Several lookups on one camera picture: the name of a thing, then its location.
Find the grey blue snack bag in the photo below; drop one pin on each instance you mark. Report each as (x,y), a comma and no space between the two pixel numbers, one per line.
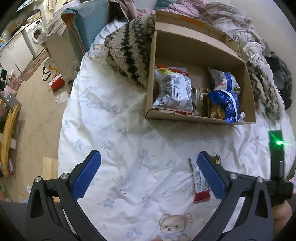
(224,81)

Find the yellow wooden rack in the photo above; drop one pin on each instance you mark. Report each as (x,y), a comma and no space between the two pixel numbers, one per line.
(6,138)

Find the open cardboard box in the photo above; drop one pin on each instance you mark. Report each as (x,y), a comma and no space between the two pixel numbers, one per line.
(180,41)

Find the large white noodle snack bag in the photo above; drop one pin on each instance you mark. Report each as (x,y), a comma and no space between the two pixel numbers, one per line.
(175,89)

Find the cream black fuzzy blanket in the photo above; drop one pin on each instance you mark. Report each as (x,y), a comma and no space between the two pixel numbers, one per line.
(128,51)

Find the white washing machine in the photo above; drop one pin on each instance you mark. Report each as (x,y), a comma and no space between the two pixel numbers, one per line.
(30,33)

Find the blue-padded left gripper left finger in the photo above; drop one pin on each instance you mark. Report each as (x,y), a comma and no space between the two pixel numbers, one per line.
(83,174)

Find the red white floor bag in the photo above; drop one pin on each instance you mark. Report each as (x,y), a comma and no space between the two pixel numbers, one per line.
(57,83)

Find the person's right hand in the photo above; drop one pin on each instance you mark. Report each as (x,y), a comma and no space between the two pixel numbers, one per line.
(281,215)

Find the red white striped snack bar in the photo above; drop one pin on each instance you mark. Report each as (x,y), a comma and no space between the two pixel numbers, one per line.
(201,188)

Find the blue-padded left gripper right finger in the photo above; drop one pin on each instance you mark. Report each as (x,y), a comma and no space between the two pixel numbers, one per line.
(215,175)

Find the white printed duvet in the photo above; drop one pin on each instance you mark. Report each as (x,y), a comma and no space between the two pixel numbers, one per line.
(146,171)

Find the teal cushioned seat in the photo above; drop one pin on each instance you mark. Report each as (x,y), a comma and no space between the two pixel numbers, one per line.
(71,31)

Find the yellow orange snack packet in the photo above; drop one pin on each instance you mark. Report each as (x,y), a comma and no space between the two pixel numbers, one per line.
(215,111)

